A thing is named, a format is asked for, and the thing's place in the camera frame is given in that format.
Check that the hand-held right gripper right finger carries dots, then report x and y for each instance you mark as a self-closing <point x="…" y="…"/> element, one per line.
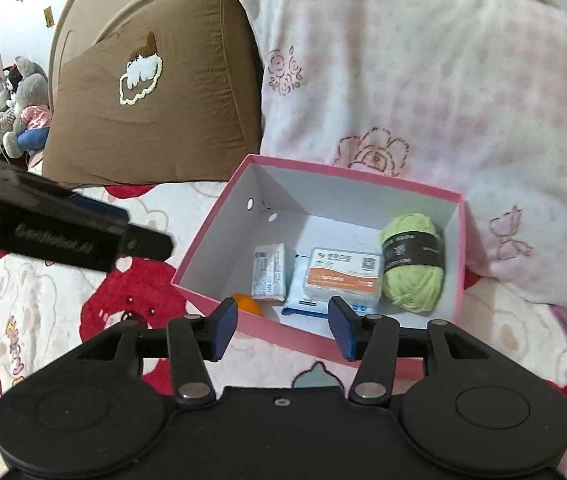
<point x="341" y="332"/>

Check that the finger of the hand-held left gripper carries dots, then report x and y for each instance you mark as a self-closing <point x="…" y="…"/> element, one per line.
<point x="98" y="208"/>
<point x="148" y="245"/>

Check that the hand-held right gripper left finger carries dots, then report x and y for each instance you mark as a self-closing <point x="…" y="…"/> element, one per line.
<point x="226" y="327"/>

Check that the orange fruit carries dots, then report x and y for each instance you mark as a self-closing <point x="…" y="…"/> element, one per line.
<point x="248" y="304"/>

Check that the clear plastic box orange label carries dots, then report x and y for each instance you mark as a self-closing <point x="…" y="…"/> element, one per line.
<point x="343" y="280"/>

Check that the blue white wet wipes pack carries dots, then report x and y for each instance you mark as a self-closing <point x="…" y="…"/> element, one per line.
<point x="296" y="285"/>

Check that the small white carton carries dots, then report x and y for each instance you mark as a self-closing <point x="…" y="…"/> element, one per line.
<point x="268" y="272"/>

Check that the pink cardboard box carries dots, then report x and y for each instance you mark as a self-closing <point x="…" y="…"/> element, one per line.
<point x="333" y="200"/>

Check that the bear print blanket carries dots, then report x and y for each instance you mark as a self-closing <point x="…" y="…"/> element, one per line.
<point x="38" y="300"/>

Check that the green yarn ball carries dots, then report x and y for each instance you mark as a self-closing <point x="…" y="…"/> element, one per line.
<point x="413" y="285"/>

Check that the brown pillow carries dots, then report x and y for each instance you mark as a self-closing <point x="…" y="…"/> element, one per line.
<point x="163" y="125"/>

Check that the grey plush toy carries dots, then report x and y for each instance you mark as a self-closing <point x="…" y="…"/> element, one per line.
<point x="33" y="90"/>

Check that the black and white plush toy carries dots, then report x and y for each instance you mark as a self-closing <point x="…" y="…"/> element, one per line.
<point x="13" y="85"/>

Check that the pink checked pillow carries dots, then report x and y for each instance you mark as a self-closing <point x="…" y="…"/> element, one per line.
<point x="413" y="60"/>

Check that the yellow wall tag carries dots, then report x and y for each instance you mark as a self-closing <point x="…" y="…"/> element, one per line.
<point x="48" y="16"/>

